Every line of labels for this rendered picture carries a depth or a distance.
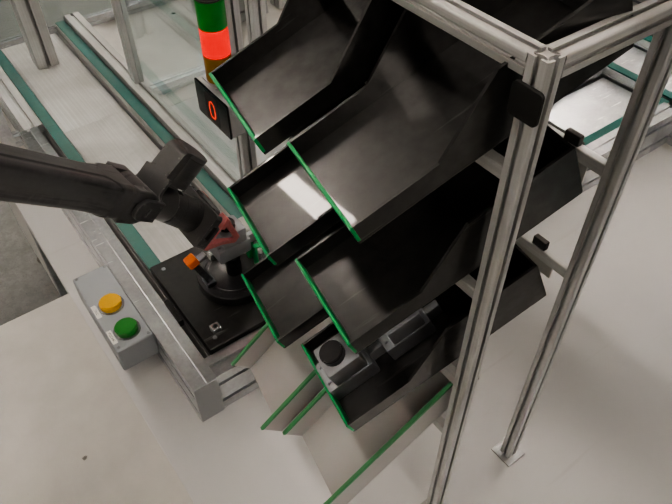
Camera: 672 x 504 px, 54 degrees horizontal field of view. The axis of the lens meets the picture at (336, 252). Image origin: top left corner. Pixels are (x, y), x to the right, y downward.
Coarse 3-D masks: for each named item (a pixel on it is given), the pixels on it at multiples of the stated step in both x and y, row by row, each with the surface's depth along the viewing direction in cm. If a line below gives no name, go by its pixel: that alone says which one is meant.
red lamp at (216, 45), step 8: (200, 32) 111; (216, 32) 111; (224, 32) 111; (200, 40) 113; (208, 40) 111; (216, 40) 111; (224, 40) 112; (208, 48) 113; (216, 48) 112; (224, 48) 113; (208, 56) 114; (216, 56) 114; (224, 56) 114
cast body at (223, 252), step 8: (232, 216) 117; (232, 224) 114; (240, 224) 116; (224, 232) 114; (240, 232) 115; (248, 232) 120; (240, 240) 116; (248, 240) 118; (216, 248) 116; (224, 248) 115; (232, 248) 116; (240, 248) 118; (248, 248) 119; (216, 256) 117; (224, 256) 116; (232, 256) 118
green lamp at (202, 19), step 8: (200, 8) 108; (208, 8) 107; (216, 8) 108; (224, 8) 109; (200, 16) 109; (208, 16) 108; (216, 16) 109; (224, 16) 110; (200, 24) 110; (208, 24) 109; (216, 24) 110; (224, 24) 111; (208, 32) 110
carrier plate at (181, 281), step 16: (256, 240) 132; (176, 256) 129; (160, 272) 126; (176, 272) 126; (192, 272) 126; (176, 288) 123; (192, 288) 123; (176, 304) 120; (192, 304) 120; (208, 304) 120; (192, 320) 118; (208, 320) 118; (224, 320) 118; (240, 320) 118; (256, 320) 118; (208, 336) 115; (224, 336) 115; (240, 336) 116
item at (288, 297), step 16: (336, 224) 94; (320, 240) 94; (256, 272) 94; (272, 272) 94; (288, 272) 93; (256, 288) 94; (272, 288) 93; (288, 288) 91; (304, 288) 90; (256, 304) 90; (272, 304) 91; (288, 304) 90; (304, 304) 89; (320, 304) 88; (272, 320) 90; (288, 320) 89; (304, 320) 85; (320, 320) 87; (288, 336) 86
